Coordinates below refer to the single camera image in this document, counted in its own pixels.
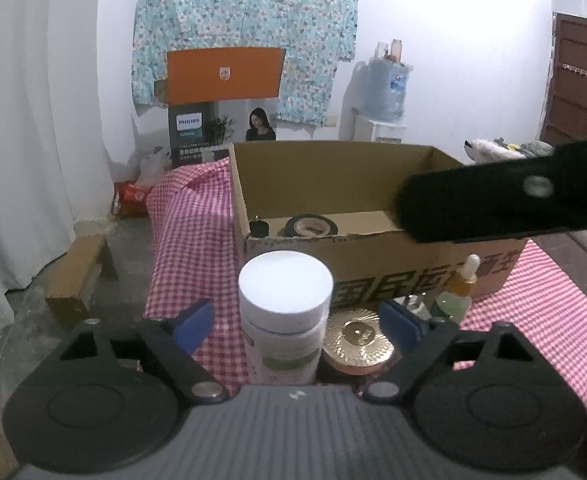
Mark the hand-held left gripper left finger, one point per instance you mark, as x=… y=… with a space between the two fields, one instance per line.
x=193 y=327

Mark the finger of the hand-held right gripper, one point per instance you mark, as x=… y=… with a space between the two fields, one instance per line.
x=498 y=195

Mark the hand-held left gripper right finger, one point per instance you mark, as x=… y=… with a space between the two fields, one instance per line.
x=398 y=327

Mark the large printed cardboard box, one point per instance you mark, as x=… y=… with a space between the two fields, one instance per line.
x=353 y=260

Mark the white lidded bottle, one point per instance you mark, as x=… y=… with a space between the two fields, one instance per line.
x=283 y=320

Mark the white charger plug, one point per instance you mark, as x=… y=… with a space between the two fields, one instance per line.
x=413 y=307

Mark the gold round lid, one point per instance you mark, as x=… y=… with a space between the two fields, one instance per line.
x=358 y=337

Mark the grey bedding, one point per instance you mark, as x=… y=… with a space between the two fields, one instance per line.
x=536 y=147

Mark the green glass dropper bottle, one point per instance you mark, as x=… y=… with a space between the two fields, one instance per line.
x=456 y=300

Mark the red white checkered cloth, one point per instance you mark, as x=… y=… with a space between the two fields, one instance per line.
x=548 y=310

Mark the small wooden bench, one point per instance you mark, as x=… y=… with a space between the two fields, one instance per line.
x=75 y=280

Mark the black tape roll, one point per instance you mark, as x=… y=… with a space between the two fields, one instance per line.
x=312 y=225

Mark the brown wooden door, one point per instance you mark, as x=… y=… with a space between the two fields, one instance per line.
x=578 y=80

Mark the white water dispenser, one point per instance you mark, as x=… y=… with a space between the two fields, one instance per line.
x=373 y=130

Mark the red packet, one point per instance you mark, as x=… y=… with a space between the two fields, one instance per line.
x=131 y=197

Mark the white hook rack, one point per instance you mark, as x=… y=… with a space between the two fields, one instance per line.
x=586 y=72

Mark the blue water jug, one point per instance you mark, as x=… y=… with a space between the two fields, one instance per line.
x=386 y=90

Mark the white plastic bag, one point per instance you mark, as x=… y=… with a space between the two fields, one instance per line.
x=153 y=167

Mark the orange and dark appliance carton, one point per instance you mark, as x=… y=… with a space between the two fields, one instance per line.
x=213 y=110

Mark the white curtain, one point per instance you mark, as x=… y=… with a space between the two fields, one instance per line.
x=23 y=160

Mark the floral hanging cloth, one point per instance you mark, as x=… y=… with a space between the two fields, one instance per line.
x=253 y=15

